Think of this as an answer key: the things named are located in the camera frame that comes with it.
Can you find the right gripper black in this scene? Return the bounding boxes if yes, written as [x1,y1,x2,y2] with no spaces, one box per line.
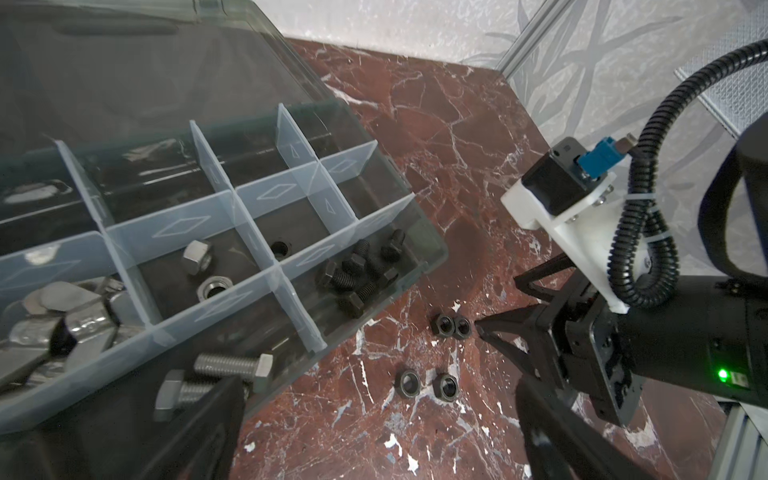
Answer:
[474,253,645,426]

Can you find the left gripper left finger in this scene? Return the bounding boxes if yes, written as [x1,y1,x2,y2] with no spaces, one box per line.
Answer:
[128,376,245,479]

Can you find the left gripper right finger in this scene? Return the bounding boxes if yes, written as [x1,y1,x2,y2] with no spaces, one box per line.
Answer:
[515,376,651,479]

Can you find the silver wing nut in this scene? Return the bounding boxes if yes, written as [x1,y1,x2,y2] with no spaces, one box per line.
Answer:
[64,300,118,372]

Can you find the grey compartment organizer box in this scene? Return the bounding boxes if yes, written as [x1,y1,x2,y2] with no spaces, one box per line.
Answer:
[1,1,448,479]

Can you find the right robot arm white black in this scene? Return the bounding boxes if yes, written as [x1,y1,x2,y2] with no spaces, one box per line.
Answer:
[475,118,767,426]

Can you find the silver hex bolt lower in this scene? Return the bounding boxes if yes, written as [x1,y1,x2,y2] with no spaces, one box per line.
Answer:
[153,370,215,422]

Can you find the silver hex bolt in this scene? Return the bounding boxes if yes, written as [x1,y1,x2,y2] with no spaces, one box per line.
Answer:
[193,353,274,393]
[153,370,215,422]

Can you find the black hex nut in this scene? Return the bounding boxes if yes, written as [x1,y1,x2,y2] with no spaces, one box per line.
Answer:
[270,239,293,261]
[394,369,422,399]
[430,314,456,338]
[432,373,459,403]

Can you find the silver hex bolt upper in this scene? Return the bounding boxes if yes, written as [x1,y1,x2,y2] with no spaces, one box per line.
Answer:
[193,353,274,393]

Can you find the black bolt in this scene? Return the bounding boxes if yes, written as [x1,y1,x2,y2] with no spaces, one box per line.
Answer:
[380,229,406,263]

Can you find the silver hex nut upper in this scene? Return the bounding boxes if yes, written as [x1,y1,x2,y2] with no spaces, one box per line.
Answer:
[196,275,234,302]

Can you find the silver hex nut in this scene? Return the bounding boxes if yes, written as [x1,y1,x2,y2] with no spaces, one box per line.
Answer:
[182,240,213,276]
[196,275,234,302]

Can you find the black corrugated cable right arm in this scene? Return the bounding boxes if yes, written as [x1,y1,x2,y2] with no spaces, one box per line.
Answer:
[607,38,768,310]

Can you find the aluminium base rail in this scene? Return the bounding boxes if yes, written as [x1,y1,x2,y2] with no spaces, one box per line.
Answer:
[708,402,768,480]

